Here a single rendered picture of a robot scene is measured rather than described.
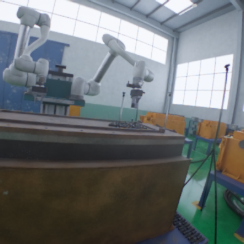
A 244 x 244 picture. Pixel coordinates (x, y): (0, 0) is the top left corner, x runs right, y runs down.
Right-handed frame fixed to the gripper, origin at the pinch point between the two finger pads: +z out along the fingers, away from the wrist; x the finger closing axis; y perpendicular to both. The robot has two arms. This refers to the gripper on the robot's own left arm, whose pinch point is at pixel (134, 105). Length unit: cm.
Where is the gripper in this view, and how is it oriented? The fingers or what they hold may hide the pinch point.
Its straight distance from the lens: 115.2
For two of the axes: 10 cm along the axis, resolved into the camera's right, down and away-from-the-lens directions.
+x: -4.1, -1.4, 9.0
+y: 9.0, 0.9, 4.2
